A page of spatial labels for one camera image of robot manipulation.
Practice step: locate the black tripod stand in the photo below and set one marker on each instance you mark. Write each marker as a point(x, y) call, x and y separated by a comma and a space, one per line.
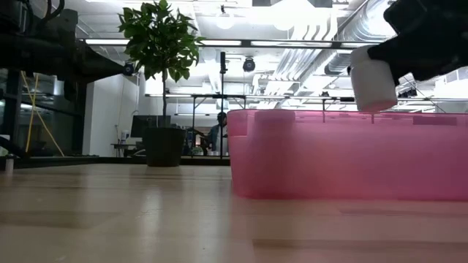
point(222, 60)

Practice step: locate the person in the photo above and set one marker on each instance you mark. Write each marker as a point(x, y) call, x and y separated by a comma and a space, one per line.
point(218, 135)

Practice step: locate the black computer monitor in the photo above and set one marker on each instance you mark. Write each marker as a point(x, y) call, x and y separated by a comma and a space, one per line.
point(140, 126)

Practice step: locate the ceiling light strip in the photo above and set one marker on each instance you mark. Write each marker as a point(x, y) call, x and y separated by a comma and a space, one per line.
point(219, 42)
point(109, 41)

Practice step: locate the white pill bottle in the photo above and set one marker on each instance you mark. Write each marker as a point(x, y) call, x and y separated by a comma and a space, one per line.
point(373, 87)

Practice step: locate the round black ceiling fixture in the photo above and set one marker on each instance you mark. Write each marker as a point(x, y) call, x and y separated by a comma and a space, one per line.
point(249, 64)
point(128, 68)

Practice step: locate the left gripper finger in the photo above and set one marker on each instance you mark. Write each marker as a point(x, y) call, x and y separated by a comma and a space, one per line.
point(102, 67)

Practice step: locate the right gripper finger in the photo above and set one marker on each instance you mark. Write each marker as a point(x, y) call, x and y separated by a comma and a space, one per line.
point(413, 60)

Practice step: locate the silver ventilation duct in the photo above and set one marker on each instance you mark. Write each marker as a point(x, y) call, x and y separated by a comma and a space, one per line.
point(347, 36)

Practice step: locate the long black-framed table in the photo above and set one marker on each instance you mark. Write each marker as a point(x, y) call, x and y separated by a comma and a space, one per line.
point(219, 96)

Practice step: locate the small white bottle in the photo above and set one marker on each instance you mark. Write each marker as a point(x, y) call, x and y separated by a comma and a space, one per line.
point(124, 137)

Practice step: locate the pink translucent plastic basket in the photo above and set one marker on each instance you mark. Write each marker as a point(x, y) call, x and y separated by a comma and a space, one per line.
point(347, 160)

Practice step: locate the potted green plant black pot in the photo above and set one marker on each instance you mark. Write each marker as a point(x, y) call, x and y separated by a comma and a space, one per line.
point(161, 36)

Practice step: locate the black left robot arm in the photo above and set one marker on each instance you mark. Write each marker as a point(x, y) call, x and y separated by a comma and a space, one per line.
point(29, 55)

